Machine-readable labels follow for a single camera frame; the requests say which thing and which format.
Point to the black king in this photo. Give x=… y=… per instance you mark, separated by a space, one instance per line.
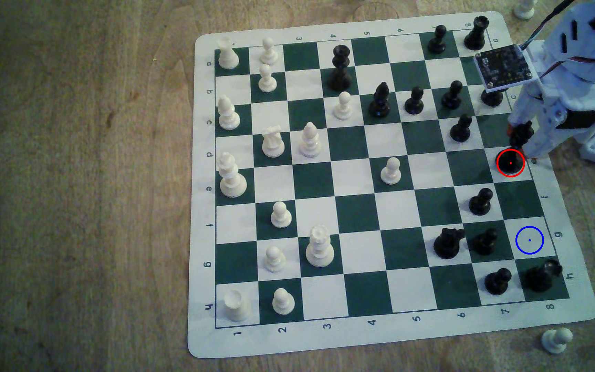
x=511 y=164

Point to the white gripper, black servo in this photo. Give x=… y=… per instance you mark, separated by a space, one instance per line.
x=541 y=107

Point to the camera circuit board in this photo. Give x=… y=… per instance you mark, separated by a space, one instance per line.
x=506 y=66

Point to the white bishop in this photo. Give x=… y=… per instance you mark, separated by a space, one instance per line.
x=228 y=115
x=310 y=143

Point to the black rook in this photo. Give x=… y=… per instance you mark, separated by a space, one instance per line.
x=475 y=36
x=541 y=278

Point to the black queen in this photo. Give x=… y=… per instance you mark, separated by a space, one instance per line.
x=339 y=72

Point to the white rook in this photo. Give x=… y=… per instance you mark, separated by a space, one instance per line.
x=236 y=307
x=228 y=56

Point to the green and white chess mat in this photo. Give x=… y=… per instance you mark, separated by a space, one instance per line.
x=359 y=243

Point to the white pawn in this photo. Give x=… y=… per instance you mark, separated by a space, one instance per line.
x=391 y=174
x=267 y=81
x=283 y=304
x=524 y=9
x=275 y=261
x=280 y=217
x=344 y=108
x=556 y=341
x=269 y=52

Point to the black pawn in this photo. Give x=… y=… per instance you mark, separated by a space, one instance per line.
x=452 y=98
x=481 y=204
x=485 y=244
x=497 y=284
x=437 y=42
x=461 y=132
x=414 y=103

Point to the black knight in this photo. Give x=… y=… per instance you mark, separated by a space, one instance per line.
x=447 y=245

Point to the white knight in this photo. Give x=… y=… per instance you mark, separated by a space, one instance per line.
x=272 y=144

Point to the black bishop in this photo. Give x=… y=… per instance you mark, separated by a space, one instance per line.
x=491 y=98
x=380 y=103

